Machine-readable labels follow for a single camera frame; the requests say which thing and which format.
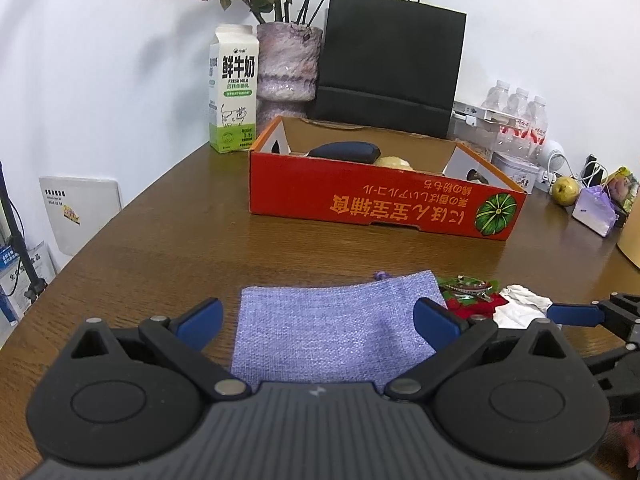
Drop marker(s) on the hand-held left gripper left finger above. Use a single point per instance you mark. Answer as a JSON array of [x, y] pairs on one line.
[[201, 321]]

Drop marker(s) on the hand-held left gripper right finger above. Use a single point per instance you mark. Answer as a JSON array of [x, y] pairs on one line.
[[436, 319]]

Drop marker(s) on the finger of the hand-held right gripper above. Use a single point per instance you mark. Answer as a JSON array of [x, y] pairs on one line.
[[575, 314], [617, 365]]

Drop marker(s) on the purple cloth pouch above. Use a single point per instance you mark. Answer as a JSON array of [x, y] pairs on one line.
[[325, 330]]

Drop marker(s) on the orange cardboard box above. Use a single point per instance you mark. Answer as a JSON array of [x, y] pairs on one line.
[[380, 200]]

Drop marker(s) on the yellow white plush toy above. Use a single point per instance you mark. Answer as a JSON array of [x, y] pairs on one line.
[[395, 163]]

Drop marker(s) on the black oval case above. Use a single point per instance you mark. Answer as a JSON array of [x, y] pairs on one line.
[[345, 152]]

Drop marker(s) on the person's right hand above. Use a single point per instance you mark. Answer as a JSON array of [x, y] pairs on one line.
[[627, 440]]

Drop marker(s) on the red green felt ornament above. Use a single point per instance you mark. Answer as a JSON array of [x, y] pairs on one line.
[[475, 307]]

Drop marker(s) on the metal hair clip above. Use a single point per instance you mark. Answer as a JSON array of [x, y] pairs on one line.
[[467, 287]]

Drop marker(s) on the white crumpled tissue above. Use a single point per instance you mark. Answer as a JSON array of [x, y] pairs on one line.
[[522, 305]]

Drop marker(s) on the purple paper packet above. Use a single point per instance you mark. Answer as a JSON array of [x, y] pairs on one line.
[[595, 210]]

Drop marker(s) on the yellow green apple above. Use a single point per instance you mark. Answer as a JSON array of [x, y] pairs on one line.
[[566, 191]]

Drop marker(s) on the green yellow snack packet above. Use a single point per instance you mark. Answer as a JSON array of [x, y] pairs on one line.
[[625, 187]]

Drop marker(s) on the black charger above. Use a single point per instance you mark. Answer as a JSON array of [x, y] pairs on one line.
[[591, 166]]

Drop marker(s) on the printed tin box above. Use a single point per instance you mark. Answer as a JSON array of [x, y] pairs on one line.
[[515, 172]]

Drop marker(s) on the white board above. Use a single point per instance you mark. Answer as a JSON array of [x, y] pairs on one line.
[[80, 215]]

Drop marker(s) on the white round device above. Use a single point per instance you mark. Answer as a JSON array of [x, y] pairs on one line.
[[550, 152]]

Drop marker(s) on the clear plastic oat jar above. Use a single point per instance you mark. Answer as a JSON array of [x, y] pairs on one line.
[[470, 137]]

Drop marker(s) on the stack of printed boxes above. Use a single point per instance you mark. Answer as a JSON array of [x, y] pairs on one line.
[[20, 280]]

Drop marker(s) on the clear water bottle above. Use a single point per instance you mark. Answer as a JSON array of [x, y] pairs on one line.
[[537, 120], [517, 110], [497, 100]]

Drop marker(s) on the black tripod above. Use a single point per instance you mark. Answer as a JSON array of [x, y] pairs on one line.
[[20, 240]]

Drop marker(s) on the flat white box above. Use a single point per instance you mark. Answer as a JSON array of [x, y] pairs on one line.
[[475, 110]]

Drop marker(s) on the white green milk carton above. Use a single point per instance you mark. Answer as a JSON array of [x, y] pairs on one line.
[[232, 90]]

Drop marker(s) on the black paper bag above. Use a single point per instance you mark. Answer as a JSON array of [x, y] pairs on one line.
[[385, 60]]

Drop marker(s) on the purple marbled vase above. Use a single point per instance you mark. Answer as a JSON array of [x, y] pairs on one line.
[[287, 65]]

